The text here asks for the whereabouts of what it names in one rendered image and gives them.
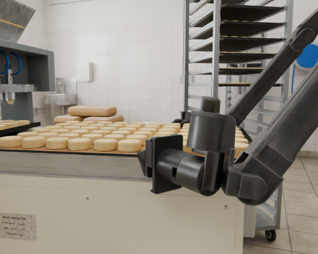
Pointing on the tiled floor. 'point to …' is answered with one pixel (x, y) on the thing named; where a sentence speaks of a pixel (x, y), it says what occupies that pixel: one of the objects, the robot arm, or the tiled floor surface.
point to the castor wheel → (271, 236)
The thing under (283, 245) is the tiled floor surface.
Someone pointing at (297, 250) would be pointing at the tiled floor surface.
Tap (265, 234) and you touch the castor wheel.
